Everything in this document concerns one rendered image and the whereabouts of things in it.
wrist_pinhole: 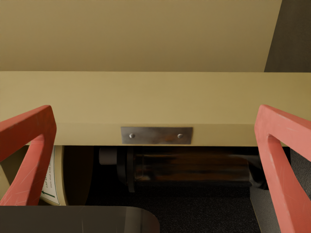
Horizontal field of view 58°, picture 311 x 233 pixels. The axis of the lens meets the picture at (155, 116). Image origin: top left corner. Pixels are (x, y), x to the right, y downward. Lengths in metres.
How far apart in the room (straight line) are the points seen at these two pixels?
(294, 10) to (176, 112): 0.40
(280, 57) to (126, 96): 0.42
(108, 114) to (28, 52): 0.51
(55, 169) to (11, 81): 0.12
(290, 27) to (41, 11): 0.53
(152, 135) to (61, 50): 0.50
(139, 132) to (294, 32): 0.41
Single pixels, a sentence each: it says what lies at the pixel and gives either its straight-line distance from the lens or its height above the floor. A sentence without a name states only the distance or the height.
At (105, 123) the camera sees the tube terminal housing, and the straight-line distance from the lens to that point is 0.28.
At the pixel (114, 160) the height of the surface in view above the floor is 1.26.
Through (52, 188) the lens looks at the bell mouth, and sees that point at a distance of 0.39.
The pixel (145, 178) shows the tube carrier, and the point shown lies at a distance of 0.40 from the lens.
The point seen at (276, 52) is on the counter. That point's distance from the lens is 0.68.
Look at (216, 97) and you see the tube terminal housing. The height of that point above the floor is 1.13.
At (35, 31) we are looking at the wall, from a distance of 0.74.
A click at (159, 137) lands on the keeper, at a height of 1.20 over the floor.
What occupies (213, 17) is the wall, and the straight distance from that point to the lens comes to 0.69.
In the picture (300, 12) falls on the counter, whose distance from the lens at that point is 0.60.
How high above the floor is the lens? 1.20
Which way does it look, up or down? level
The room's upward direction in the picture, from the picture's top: 90 degrees counter-clockwise
